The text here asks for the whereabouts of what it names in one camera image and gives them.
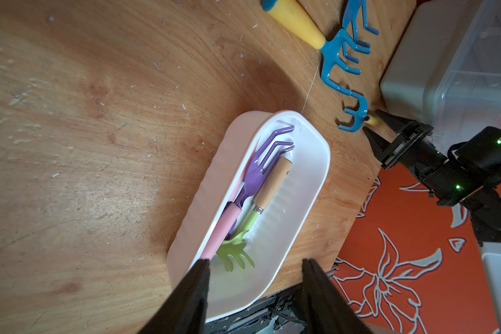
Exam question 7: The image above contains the blue fork yellow handle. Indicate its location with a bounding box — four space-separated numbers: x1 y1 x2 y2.
338 91 384 133

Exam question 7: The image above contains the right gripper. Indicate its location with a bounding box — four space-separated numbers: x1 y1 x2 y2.
363 109 480 207

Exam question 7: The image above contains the blue rake yellow handle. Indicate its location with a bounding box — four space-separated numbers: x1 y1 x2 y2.
341 0 380 63
261 0 370 101

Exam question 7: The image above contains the grey plastic tool box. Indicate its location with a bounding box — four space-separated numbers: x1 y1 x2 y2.
380 1 501 152

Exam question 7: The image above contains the green rake wooden handle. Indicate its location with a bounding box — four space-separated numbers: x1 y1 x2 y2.
216 156 292 272

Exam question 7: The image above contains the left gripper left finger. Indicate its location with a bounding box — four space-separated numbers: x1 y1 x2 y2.
139 260 210 334

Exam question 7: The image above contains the white oval storage tray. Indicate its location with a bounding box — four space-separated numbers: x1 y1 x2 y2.
167 111 331 321

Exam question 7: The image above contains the blue rake yellow handle middle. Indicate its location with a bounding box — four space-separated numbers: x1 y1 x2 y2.
261 0 370 101

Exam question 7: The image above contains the purple rake pink handle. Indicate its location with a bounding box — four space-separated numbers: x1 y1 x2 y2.
200 133 285 262

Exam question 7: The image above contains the blue rake yellow handle rear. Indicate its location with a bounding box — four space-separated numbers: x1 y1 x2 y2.
341 0 380 63

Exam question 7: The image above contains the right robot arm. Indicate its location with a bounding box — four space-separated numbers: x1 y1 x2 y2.
363 110 501 243

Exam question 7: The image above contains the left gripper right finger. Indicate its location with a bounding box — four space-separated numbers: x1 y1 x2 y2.
295 259 361 333

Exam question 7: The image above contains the purple fork pink handle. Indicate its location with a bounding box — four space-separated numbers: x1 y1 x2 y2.
223 125 294 240

